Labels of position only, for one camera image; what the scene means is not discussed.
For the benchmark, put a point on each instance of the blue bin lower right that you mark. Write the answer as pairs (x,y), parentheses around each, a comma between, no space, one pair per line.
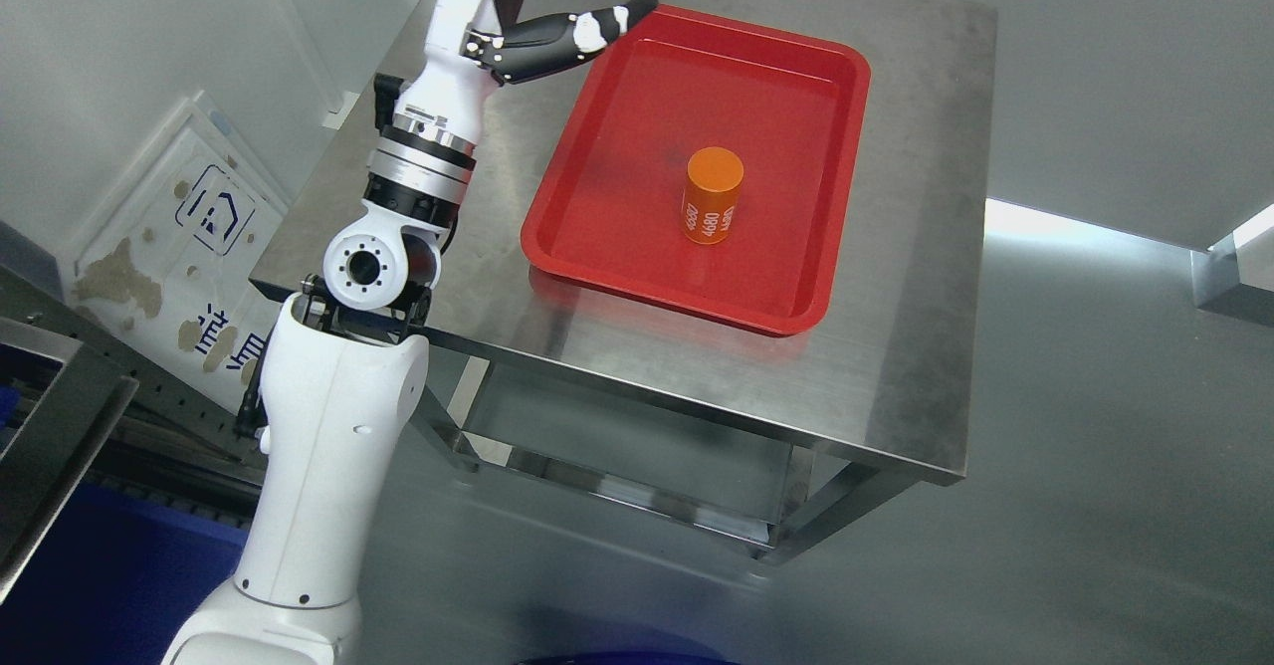
(115,577)

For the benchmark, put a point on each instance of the red plastic tray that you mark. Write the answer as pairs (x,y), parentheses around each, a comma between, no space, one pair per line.
(607,214)

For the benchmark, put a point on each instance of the white paper sign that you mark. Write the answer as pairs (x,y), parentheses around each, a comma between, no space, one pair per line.
(166,266)

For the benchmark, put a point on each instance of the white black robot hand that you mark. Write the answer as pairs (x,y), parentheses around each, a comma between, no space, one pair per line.
(473,47)

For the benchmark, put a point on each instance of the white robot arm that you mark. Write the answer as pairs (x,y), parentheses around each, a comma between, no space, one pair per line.
(345,367)

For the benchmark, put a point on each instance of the orange cylindrical capacitor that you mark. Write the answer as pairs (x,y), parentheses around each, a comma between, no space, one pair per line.
(714,182)

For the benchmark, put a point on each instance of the stainless steel table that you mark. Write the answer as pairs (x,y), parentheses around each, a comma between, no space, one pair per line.
(772,441)

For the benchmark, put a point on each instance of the metal shelf rack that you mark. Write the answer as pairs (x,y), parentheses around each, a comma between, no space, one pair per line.
(78,400)

